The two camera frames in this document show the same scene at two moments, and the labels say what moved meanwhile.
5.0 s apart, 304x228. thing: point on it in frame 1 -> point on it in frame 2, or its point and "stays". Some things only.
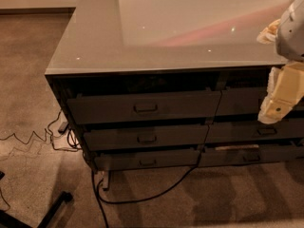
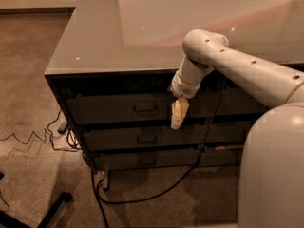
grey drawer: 146,160 stays
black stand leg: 8,220 stays
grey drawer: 246,102 stays
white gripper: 292,32 -> 185,88
